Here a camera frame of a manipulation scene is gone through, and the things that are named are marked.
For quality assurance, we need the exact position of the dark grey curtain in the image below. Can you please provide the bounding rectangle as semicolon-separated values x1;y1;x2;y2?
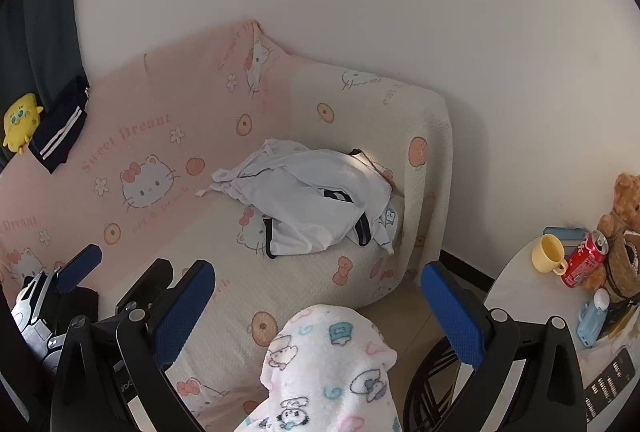
0;0;88;173

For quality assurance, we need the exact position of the yellow plush toy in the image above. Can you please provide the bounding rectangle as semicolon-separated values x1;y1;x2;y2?
2;92;45;156

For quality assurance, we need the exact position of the yellow cup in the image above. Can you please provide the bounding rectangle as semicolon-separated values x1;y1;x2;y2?
531;233;570;275

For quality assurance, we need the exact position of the white patterned pyjama garment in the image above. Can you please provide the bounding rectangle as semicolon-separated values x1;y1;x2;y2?
372;204;401;257

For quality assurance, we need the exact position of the pink cream cartoon sofa cover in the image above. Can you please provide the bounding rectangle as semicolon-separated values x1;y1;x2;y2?
0;18;455;432

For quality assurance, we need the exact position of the brown teddy bear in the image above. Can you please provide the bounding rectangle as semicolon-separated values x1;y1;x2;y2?
582;172;640;303

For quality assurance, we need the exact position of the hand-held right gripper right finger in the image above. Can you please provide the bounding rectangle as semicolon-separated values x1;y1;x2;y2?
420;261;587;432

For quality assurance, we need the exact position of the dark wire table frame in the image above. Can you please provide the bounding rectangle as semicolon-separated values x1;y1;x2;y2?
402;337;481;432

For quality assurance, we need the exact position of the red soda can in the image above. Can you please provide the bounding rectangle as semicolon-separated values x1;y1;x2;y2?
560;229;610;289

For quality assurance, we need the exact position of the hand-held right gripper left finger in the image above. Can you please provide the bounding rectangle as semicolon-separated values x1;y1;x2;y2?
50;259;217;432

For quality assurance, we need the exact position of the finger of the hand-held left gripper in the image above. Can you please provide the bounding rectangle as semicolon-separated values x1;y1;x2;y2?
116;258;174;314
50;243;104;295

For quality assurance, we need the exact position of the black remote control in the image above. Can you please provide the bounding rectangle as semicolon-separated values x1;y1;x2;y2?
582;346;636;423

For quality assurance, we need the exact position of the round white side table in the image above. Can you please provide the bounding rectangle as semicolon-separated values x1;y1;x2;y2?
482;237;640;413

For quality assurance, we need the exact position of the white navy trimmed t-shirt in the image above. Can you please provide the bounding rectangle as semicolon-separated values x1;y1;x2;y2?
260;148;397;259

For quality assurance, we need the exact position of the navy white striped cloth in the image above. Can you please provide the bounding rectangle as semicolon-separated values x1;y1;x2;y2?
28;76;91;174

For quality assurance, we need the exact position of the blue flat case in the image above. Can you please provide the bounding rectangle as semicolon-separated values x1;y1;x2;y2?
543;226;585;249

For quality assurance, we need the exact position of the small blue handheld fan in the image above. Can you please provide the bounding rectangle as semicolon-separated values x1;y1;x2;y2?
576;289;612;348

